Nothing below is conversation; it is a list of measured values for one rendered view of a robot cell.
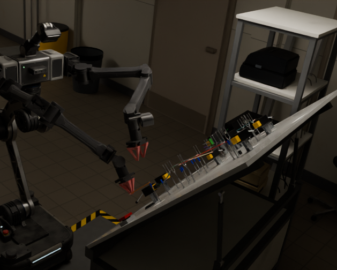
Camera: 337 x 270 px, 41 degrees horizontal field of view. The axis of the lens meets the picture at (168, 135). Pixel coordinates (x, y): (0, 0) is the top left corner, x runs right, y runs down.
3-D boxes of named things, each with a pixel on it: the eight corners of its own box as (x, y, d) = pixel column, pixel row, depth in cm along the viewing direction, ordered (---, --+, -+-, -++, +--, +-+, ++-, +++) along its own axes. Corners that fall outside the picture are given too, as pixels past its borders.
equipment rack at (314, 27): (191, 255, 348) (236, 14, 267) (227, 220, 394) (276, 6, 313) (249, 289, 324) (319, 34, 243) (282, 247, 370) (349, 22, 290)
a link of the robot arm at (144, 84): (143, 83, 260) (142, 67, 253) (154, 84, 258) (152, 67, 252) (123, 127, 226) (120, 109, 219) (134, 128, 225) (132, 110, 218)
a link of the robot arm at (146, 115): (126, 122, 228) (124, 107, 223) (148, 117, 231) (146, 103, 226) (132, 135, 219) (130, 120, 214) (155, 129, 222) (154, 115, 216)
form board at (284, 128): (211, 163, 306) (210, 161, 306) (344, 89, 240) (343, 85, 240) (88, 248, 216) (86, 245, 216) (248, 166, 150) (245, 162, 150)
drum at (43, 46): (73, 74, 678) (75, 28, 648) (49, 79, 647) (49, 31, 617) (55, 66, 704) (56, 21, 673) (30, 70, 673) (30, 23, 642)
